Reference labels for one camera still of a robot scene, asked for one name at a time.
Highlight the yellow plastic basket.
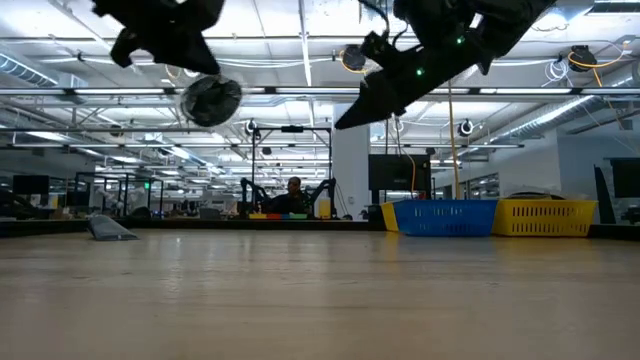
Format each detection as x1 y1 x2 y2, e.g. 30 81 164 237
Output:
491 199 598 238
380 200 400 233

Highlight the grey toiletry tube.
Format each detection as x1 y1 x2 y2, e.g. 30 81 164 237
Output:
87 214 141 242

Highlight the yellow hanging cable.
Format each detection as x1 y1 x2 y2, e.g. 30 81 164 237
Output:
447 79 462 201

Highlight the blue plastic basket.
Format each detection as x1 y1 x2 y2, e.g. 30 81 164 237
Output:
393 199 499 238

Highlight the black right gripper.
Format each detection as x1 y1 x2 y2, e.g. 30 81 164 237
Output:
333 0 489 130

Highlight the black background station frame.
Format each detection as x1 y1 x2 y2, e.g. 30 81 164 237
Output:
251 124 334 201

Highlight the white square pillar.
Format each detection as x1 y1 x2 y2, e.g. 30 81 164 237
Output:
331 102 372 221

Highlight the black wall screen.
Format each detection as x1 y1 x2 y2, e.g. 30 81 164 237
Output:
367 153 433 192

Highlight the silver ventilation duct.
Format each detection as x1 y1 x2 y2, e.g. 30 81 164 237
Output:
0 52 89 90
487 94 606 146

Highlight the orange hanging cable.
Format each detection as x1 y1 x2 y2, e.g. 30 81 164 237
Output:
403 149 418 200

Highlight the person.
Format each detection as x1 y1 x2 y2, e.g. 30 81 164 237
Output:
269 175 312 216

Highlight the black background monitor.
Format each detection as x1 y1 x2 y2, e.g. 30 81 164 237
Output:
610 158 640 199
12 174 51 196

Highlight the black aluminium table frame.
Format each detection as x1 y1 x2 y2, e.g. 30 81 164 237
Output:
0 217 640 241

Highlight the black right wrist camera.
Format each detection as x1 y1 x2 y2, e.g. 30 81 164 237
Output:
359 29 404 69

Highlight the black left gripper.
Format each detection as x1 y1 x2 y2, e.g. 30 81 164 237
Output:
92 0 226 76

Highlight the long ceiling light strip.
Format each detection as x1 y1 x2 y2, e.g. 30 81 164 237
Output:
0 86 640 97

